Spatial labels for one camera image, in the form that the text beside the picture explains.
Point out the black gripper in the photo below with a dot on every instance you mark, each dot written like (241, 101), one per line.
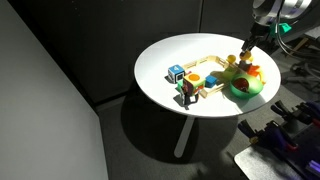
(259, 33)

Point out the yellow orange toy apple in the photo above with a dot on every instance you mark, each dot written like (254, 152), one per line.
(245, 56)

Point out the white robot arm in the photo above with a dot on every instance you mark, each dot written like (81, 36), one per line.
(286, 8)

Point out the grey cube block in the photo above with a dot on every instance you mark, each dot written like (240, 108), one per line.
(244, 66)

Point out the yellow toy lemon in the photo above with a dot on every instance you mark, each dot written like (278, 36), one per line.
(231, 59)

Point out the orange cube block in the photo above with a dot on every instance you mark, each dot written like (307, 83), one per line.
(254, 70)

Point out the yellow toy banana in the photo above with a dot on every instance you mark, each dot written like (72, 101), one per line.
(262, 77)

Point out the light green cube block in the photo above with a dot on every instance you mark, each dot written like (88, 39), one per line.
(229, 74)

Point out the green plastic bowl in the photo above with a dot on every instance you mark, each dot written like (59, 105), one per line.
(248, 93)

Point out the blue cube block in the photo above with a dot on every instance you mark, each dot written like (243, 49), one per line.
(211, 81)

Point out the wooden tray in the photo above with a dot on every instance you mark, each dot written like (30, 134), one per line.
(200, 63)

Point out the multicolour shape sorter cube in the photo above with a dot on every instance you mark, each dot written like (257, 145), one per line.
(193, 83)

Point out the blue number four block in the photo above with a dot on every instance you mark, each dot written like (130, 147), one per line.
(176, 72)

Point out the purple clamp red tips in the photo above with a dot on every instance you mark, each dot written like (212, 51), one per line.
(293, 111)

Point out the small green flat block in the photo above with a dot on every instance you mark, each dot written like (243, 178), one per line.
(180, 86)

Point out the purple clamp orange tips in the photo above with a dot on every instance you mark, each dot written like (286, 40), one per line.
(270, 135)

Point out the white table leg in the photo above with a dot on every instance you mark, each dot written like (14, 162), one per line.
(184, 136)

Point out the black workbench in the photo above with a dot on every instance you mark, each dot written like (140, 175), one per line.
(283, 160)

